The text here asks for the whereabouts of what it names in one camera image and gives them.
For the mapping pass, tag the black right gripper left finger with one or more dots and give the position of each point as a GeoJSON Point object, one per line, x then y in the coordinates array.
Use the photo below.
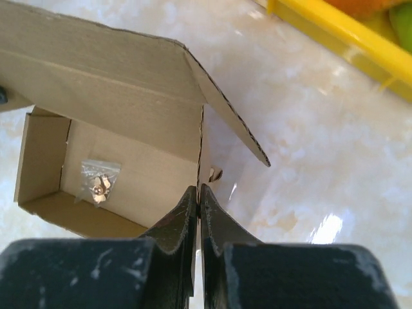
{"type": "Point", "coordinates": [154, 270]}

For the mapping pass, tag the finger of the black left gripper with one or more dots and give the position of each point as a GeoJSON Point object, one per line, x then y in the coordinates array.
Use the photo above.
{"type": "Point", "coordinates": [3, 96]}

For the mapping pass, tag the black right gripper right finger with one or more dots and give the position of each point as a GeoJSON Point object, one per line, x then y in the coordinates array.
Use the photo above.
{"type": "Point", "coordinates": [240, 271]}

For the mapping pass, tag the small clear bag with trinket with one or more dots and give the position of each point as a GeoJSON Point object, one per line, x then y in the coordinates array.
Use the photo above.
{"type": "Point", "coordinates": [97, 181]}

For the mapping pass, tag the yellow plastic fruit tray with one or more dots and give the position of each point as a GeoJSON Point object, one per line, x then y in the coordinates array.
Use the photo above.
{"type": "Point", "coordinates": [371, 46]}

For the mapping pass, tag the orange horned melon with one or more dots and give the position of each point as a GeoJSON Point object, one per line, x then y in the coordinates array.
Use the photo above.
{"type": "Point", "coordinates": [363, 8]}

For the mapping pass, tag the light green apple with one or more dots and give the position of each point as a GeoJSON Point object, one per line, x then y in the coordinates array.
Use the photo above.
{"type": "Point", "coordinates": [400, 19]}

